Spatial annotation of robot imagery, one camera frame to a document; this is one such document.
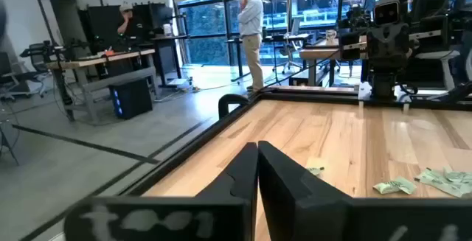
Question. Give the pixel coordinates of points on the wooden side table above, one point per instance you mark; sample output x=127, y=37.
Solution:
x=321, y=54

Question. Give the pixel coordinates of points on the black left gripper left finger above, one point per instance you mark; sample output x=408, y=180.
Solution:
x=221, y=215

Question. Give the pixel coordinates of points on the dark office chair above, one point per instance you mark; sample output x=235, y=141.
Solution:
x=38, y=56

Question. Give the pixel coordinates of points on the person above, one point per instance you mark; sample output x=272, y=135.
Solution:
x=131, y=29
x=250, y=16

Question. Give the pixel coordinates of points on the wooden workbench with grey legs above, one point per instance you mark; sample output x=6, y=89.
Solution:
x=118, y=79

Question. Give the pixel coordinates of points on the white chair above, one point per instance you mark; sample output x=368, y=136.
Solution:
x=439, y=55

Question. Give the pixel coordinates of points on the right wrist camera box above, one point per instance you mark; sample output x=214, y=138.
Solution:
x=387, y=12

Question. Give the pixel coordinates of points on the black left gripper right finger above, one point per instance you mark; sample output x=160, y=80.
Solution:
x=302, y=211

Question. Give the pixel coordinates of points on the orange tool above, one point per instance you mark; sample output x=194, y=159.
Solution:
x=108, y=53

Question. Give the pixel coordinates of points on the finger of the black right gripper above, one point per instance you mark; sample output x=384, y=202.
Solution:
x=429, y=25
x=349, y=46

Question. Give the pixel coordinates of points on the small black robot arm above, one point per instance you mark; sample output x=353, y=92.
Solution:
x=48, y=49

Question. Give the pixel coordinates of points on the white cup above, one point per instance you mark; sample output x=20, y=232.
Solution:
x=167, y=30

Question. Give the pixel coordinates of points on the pale patterned mug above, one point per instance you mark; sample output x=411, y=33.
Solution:
x=331, y=36

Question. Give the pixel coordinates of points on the green sweetener packet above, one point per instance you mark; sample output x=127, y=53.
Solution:
x=459, y=176
x=435, y=184
x=315, y=170
x=394, y=185

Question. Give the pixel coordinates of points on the black standing desk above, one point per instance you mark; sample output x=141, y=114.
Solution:
x=164, y=56

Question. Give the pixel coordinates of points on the black computer tower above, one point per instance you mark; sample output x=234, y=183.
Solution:
x=134, y=99

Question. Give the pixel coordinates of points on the black monitor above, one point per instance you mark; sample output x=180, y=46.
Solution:
x=155, y=14
x=99, y=23

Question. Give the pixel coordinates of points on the grey office chair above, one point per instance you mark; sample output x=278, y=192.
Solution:
x=295, y=27

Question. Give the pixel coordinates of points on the black metal table frame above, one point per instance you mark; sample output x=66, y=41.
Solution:
x=184, y=153

